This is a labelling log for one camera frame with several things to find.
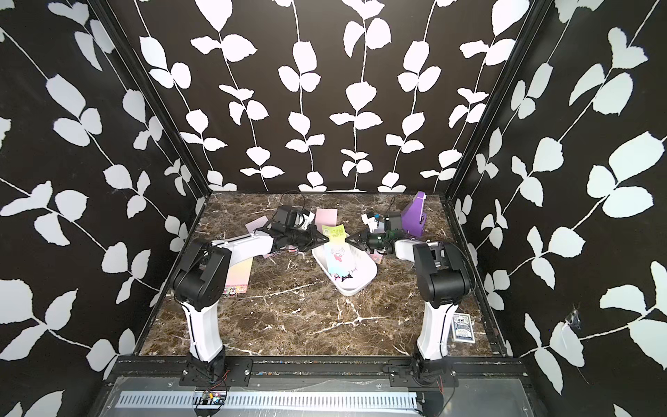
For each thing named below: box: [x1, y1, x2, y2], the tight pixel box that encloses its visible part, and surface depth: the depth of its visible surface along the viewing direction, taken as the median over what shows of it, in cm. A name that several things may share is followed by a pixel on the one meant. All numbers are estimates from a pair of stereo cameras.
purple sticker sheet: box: [244, 215, 270, 234], surface depth 112 cm
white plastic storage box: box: [311, 241, 378, 297], surface depth 92 cm
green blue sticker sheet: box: [321, 224, 357, 283], surface depth 92 cm
